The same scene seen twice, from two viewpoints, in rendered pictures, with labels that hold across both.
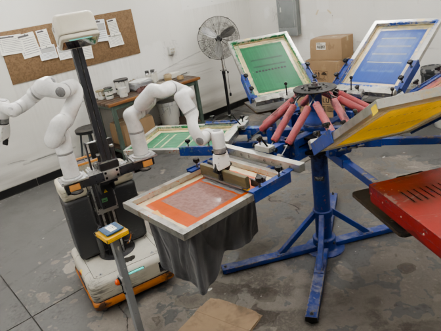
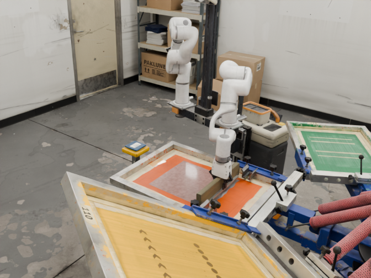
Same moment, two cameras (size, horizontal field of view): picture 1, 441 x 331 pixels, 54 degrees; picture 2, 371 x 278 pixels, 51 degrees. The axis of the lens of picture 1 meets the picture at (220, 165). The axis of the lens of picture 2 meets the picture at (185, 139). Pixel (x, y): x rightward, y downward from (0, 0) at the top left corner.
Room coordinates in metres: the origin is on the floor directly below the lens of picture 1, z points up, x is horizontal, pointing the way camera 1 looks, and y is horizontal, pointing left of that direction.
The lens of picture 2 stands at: (1.61, -1.64, 2.15)
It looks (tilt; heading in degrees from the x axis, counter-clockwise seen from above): 26 degrees down; 72
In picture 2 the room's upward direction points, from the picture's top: 2 degrees clockwise
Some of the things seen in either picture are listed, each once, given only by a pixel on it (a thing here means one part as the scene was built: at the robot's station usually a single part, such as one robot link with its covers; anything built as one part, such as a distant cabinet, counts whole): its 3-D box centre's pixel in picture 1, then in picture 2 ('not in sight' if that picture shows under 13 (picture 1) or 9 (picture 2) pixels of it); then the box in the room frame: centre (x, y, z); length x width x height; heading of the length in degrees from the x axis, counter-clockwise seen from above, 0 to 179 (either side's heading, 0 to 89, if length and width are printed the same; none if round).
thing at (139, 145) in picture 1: (138, 142); (231, 110); (2.59, 0.49, 1.21); 0.16 x 0.13 x 0.15; 27
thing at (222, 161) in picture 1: (221, 159); (221, 166); (2.34, -0.01, 1.12); 0.10 x 0.07 x 0.11; 128
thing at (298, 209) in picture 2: (271, 150); (295, 212); (2.60, -0.34, 1.02); 0.17 x 0.06 x 0.05; 128
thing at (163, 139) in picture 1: (199, 127); (348, 148); (3.24, 0.12, 1.05); 1.08 x 0.61 x 0.23; 68
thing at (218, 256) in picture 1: (230, 241); not in sight; (2.06, 0.02, 0.74); 0.46 x 0.04 x 0.42; 128
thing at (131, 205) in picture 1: (207, 190); (197, 181); (2.25, 0.10, 0.97); 0.79 x 0.58 x 0.04; 128
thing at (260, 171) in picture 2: (207, 165); (258, 174); (2.62, 0.09, 0.98); 0.30 x 0.05 x 0.07; 128
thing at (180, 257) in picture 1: (174, 249); not in sight; (2.07, 0.33, 0.74); 0.45 x 0.03 x 0.43; 38
